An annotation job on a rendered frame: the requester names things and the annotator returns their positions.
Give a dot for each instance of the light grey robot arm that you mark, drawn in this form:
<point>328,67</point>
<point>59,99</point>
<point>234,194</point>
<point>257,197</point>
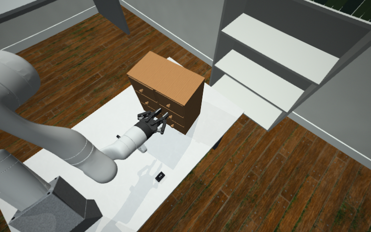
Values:
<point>20,186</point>

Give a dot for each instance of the black 9v battery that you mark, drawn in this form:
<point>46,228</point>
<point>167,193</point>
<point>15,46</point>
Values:
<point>159,176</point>

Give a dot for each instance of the brown wooden chest of drawers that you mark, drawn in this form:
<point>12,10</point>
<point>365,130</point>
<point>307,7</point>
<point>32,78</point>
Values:
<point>173,81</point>

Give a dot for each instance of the brown wooden drawer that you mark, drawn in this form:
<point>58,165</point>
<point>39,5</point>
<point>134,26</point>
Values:
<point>147,101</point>
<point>175,117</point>
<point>147,108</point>
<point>170,104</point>
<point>175,125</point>
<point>143,89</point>

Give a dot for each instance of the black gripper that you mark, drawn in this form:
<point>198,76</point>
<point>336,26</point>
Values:
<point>146,121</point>

